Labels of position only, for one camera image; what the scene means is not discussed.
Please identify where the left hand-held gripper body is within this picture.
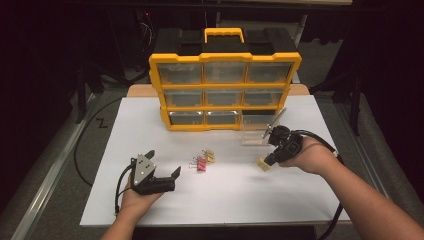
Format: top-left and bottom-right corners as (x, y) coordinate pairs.
(128, 153), (177, 196)

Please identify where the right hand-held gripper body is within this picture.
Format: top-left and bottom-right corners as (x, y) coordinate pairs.
(262, 107), (305, 164)

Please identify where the gold binder clip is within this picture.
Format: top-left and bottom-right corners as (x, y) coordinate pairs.
(201, 149), (216, 164)
(254, 157), (272, 173)

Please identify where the pink binder clip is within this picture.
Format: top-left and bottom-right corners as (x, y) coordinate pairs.
(188, 155), (208, 173)

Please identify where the clear plastic pull-out drawer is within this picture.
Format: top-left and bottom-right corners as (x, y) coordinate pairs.
(241, 111), (288, 147)

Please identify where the yellow and black organizer cabinet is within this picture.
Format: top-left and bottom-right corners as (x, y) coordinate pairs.
(148, 27), (303, 132)

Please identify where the person's right hand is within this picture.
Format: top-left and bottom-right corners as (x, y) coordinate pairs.
(278, 135), (338, 177)

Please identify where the person's left hand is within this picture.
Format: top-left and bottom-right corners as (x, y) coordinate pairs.
(119, 176), (165, 220)

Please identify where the black metal stand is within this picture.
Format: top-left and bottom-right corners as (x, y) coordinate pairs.
(75, 61), (151, 125)
(308, 71), (364, 137)

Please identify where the group of clear organizer drawers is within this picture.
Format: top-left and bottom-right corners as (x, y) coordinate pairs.
(156, 62), (294, 126)

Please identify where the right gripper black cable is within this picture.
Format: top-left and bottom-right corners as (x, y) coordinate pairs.
(292, 129), (346, 240)

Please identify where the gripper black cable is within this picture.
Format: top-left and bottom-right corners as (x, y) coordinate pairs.
(292, 129), (346, 240)
(114, 162), (135, 215)

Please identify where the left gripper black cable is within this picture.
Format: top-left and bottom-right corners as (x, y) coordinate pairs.
(114, 162), (135, 215)

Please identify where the long black floor cable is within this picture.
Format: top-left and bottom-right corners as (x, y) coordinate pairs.
(73, 96), (128, 188)

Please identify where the aluminium rail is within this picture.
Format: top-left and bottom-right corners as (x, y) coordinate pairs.
(9, 93), (99, 240)
(333, 99), (391, 201)

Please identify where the bundle of thin wires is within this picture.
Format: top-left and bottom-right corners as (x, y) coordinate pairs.
(139, 11), (156, 51)

